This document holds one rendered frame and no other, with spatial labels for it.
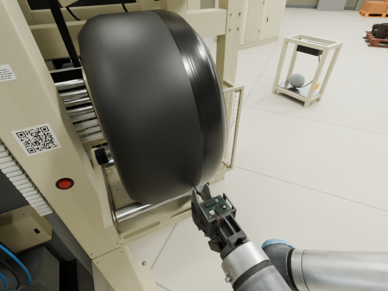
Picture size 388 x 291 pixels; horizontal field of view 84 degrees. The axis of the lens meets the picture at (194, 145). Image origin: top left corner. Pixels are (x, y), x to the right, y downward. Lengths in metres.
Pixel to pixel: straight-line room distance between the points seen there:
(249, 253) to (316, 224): 1.54
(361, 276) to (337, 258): 0.04
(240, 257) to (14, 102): 0.55
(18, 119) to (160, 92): 0.32
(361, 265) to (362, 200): 1.81
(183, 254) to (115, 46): 1.43
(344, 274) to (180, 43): 0.56
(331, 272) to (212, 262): 1.17
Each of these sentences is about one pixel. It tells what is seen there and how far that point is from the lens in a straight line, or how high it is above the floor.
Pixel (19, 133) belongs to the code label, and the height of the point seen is 1.25.
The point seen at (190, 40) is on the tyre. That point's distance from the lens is 0.53.
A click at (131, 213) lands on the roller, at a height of 0.91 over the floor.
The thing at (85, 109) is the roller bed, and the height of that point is 1.07.
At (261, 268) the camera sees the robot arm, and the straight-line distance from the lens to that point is 0.46.
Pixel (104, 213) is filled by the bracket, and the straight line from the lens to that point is 0.75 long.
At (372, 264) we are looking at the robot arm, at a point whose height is 1.12.
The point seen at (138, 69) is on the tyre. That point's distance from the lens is 0.46.
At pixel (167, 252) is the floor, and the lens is 1.69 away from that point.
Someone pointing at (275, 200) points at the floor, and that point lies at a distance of 2.00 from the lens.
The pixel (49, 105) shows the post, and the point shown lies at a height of 1.30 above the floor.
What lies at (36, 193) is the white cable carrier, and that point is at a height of 1.04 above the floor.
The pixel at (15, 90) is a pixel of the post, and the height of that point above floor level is 1.34.
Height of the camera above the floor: 1.53
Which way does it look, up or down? 40 degrees down
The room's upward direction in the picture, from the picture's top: 1 degrees counter-clockwise
